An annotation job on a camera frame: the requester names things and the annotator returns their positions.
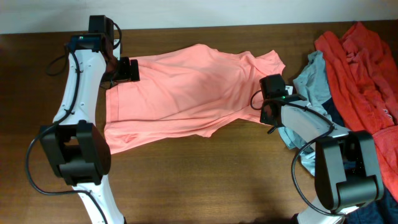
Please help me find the salmon pink shirt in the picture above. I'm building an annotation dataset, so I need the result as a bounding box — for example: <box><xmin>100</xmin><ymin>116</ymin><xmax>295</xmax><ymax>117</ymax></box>
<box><xmin>104</xmin><ymin>44</ymin><xmax>285</xmax><ymax>154</ymax></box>

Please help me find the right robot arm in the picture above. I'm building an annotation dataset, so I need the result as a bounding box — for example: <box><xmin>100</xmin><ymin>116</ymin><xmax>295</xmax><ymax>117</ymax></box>
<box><xmin>259</xmin><ymin>75</ymin><xmax>384</xmax><ymax>223</ymax></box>

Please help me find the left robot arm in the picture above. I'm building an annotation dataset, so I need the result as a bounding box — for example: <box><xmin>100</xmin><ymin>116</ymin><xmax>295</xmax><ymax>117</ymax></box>
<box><xmin>34</xmin><ymin>15</ymin><xmax>140</xmax><ymax>223</ymax></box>

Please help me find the grey shirt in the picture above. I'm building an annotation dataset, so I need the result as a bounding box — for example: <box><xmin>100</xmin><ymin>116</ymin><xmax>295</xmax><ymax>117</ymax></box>
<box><xmin>278</xmin><ymin>50</ymin><xmax>345</xmax><ymax>176</ymax></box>

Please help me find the red shirt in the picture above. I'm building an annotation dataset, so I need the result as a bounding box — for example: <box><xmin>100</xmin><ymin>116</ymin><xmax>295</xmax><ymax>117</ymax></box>
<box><xmin>315</xmin><ymin>22</ymin><xmax>397</xmax><ymax>197</ymax></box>

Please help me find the navy blue garment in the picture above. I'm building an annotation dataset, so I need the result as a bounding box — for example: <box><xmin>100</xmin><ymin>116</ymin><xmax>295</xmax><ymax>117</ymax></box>
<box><xmin>322</xmin><ymin>98</ymin><xmax>397</xmax><ymax>224</ymax></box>

